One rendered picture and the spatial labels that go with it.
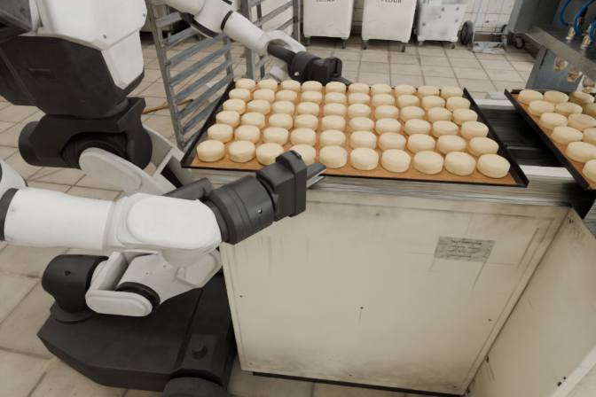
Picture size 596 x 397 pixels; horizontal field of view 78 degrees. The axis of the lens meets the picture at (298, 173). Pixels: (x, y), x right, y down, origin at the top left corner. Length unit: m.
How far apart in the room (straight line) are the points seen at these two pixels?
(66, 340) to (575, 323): 1.35
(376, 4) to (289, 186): 3.74
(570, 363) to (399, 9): 3.73
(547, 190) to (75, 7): 0.87
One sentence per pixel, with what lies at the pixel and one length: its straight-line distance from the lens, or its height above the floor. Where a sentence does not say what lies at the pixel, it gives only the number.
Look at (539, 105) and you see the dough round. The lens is 1.01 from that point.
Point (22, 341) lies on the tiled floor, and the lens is 1.79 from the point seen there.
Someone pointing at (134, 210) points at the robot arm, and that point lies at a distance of 0.50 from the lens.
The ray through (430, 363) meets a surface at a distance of 1.22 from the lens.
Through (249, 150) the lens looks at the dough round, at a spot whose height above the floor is 0.92.
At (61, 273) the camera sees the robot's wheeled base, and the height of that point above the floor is 0.35.
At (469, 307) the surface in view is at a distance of 1.01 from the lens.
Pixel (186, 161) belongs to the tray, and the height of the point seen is 0.90.
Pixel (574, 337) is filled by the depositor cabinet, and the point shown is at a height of 0.67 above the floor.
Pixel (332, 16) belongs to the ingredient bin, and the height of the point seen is 0.34.
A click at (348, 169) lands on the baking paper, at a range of 0.67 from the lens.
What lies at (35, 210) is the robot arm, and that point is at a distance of 0.54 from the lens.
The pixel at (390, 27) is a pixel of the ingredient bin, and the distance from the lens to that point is 4.28.
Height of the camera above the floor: 1.29
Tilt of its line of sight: 36 degrees down
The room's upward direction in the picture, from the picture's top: straight up
